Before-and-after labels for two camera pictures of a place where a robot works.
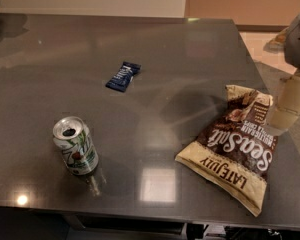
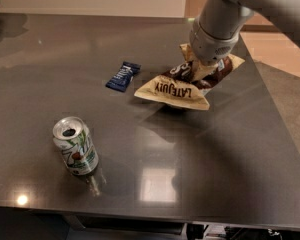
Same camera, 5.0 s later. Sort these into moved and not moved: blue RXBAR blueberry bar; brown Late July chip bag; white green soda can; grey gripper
Moved: brown Late July chip bag; grey gripper
Not moved: white green soda can; blue RXBAR blueberry bar
